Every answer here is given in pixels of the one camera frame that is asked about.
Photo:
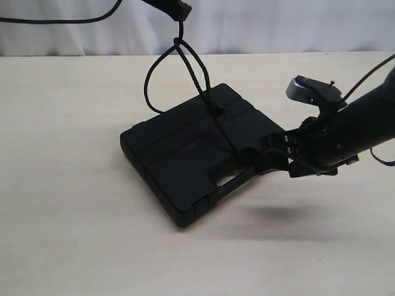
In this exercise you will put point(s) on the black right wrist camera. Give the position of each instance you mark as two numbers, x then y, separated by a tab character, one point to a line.
323	95

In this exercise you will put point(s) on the black plastic carrying case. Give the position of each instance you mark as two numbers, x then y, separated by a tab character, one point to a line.
191	162

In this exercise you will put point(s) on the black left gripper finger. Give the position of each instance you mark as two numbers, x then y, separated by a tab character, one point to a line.
177	10

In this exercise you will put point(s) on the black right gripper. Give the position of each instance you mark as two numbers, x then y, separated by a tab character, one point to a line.
320	146

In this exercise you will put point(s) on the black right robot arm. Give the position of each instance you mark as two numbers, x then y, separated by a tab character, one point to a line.
375	113

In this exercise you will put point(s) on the white curtain backdrop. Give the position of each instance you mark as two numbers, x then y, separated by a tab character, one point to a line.
215	27

